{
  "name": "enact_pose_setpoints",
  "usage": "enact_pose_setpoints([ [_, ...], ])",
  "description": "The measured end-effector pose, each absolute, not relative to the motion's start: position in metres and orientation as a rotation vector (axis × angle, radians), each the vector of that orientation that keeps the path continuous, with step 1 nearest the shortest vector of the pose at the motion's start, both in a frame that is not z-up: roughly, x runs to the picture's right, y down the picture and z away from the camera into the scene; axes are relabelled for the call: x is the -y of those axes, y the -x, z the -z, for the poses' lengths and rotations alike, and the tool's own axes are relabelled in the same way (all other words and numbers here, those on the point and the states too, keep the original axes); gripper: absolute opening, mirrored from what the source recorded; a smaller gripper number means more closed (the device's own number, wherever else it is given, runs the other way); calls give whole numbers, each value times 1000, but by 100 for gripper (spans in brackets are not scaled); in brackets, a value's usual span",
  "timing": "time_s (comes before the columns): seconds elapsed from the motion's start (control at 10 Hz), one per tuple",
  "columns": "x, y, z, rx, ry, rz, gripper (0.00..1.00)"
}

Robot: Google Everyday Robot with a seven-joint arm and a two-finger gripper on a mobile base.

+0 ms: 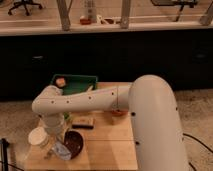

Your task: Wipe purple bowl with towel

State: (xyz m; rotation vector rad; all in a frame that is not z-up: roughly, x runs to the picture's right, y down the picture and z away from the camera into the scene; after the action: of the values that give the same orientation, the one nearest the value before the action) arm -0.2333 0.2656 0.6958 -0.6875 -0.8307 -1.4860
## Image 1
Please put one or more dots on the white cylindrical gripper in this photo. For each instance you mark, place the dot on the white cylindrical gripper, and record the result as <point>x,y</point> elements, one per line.
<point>53,124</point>

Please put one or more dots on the dark purple bowl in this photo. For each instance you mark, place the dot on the dark purple bowl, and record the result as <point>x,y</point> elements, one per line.
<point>73,140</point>

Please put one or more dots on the light blue towel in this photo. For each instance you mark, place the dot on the light blue towel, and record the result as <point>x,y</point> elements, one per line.
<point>61,151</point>

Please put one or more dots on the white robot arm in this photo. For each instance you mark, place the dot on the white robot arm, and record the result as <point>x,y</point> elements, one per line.
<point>155,117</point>

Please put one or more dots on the orange small bowl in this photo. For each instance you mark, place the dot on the orange small bowl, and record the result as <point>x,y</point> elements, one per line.
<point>119,113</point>

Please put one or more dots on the red bowl on shelf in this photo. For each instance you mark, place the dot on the red bowl on shelf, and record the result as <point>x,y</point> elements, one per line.
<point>84,21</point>

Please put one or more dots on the green vegetable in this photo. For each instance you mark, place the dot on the green vegetable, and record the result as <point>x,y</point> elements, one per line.
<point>66,116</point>

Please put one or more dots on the white round lidded container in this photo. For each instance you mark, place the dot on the white round lidded container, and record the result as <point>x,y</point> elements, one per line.
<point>38,137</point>

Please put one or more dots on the black and wood block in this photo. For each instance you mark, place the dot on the black and wood block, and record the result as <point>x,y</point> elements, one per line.
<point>83,122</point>

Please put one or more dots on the small metal utensil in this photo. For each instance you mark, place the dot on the small metal utensil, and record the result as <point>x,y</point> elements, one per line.
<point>48,154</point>

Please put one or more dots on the orange food item in tray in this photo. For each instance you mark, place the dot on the orange food item in tray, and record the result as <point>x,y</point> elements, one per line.
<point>60,82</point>

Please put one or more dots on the green plastic tray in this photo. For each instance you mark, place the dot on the green plastic tray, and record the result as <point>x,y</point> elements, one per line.
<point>75,83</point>

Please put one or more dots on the black stand at left edge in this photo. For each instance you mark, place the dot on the black stand at left edge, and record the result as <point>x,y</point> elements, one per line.
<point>4,158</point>

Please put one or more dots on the black office chair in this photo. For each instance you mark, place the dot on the black office chair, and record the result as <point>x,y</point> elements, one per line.
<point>24,3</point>

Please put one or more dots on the clear bottle on shelf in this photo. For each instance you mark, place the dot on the clear bottle on shelf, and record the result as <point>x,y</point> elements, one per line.
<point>90,10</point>

